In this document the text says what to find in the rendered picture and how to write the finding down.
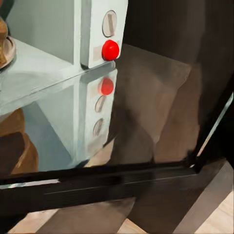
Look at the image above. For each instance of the microwave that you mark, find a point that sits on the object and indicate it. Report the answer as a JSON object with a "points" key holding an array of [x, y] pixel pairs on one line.
{"points": [[115, 98]]}

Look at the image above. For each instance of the fridge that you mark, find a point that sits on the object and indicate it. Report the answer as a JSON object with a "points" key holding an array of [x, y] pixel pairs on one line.
{"points": [[182, 211]]}

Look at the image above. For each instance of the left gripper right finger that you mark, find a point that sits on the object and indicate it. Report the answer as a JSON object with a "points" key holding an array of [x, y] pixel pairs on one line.
{"points": [[226, 145]]}

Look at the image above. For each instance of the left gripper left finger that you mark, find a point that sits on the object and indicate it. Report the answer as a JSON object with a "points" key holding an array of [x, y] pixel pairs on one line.
{"points": [[11, 146]]}

